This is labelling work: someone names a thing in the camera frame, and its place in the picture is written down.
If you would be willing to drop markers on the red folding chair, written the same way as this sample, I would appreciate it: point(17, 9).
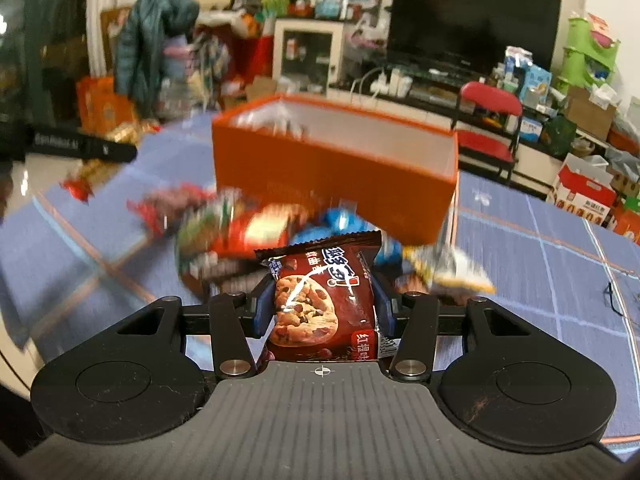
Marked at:
point(486, 122)

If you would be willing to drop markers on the white glass door cabinet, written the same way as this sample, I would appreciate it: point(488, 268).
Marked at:
point(307, 54)

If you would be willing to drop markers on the brown cardboard box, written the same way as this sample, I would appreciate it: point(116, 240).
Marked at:
point(586, 115)

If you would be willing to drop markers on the round biscuit clear pack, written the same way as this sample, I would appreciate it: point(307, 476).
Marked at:
point(209, 223)

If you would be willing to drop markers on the blue oreo pack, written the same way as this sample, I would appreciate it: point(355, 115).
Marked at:
point(339, 221)

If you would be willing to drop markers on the white yellow snack pack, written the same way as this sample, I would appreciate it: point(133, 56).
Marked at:
point(447, 270)

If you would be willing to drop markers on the red snack bag yellow label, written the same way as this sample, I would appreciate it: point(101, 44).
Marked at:
point(269, 226)

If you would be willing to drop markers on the teal puffer jacket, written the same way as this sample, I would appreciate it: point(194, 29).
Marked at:
point(140, 46)

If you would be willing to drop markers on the red chocolate cookie pack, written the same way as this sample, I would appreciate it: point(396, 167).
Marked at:
point(323, 300)

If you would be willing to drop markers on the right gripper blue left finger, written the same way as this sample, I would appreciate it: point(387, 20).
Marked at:
point(263, 306)

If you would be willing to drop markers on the red white cardboard carton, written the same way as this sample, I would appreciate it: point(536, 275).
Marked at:
point(582, 189)

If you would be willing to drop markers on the yellow red snack bar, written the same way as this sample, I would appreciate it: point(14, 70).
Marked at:
point(82, 182)

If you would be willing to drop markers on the black flat television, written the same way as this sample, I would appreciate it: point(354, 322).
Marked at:
point(472, 33)

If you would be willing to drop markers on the orange gift bag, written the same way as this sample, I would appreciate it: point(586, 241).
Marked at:
point(100, 108)

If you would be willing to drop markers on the blue patterned tablecloth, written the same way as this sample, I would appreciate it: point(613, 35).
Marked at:
point(73, 269)

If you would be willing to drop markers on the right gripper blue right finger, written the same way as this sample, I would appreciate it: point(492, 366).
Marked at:
point(384, 301)

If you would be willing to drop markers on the green stacked storage bins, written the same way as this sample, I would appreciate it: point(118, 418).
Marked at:
point(589, 54)

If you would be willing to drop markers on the orange cardboard box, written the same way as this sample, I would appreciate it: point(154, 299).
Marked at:
point(397, 173)

